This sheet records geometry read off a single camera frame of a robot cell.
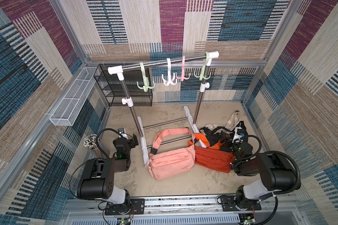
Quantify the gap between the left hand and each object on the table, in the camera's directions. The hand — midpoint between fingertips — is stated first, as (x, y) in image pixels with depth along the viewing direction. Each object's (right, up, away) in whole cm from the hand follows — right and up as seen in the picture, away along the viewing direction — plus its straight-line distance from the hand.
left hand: (127, 135), depth 93 cm
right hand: (+66, +2, -2) cm, 66 cm away
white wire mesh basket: (-23, +15, -23) cm, 36 cm away
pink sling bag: (+24, -15, -13) cm, 31 cm away
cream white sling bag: (+74, +8, +14) cm, 76 cm away
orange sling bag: (+53, -12, -9) cm, 55 cm away
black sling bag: (+60, -1, +8) cm, 60 cm away
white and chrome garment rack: (+24, +7, +13) cm, 28 cm away
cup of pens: (-16, -1, -15) cm, 22 cm away
